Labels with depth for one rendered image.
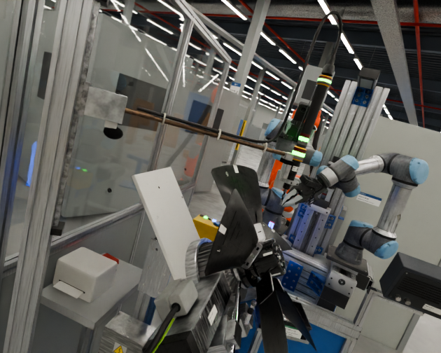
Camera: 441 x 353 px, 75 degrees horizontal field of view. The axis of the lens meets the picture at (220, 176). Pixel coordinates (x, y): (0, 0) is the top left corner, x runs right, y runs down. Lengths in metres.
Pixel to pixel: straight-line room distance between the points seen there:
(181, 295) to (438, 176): 2.63
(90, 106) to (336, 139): 1.49
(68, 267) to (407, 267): 1.33
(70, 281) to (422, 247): 2.80
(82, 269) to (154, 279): 0.25
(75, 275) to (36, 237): 0.31
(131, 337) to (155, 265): 0.24
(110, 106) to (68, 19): 0.20
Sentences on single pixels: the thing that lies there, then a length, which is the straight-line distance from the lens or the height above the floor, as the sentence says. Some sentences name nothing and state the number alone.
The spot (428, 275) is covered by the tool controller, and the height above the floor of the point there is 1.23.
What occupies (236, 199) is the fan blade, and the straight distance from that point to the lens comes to 0.74.
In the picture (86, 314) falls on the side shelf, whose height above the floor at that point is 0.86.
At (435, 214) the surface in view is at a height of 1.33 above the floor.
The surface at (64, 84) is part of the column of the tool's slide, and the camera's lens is 0.78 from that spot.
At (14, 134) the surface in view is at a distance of 0.91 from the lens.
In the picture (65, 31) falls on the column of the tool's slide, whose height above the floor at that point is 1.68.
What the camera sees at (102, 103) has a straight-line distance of 0.78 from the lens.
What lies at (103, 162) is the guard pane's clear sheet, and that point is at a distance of 1.25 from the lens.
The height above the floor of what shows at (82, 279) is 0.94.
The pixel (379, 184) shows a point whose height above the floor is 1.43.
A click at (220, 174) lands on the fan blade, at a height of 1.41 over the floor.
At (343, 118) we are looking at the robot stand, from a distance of 1.93.
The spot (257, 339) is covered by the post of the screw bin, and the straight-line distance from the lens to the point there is 1.49.
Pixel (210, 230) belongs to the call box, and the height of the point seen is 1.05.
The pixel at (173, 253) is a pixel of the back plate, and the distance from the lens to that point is 0.93.
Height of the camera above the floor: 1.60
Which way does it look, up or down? 11 degrees down
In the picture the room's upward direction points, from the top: 17 degrees clockwise
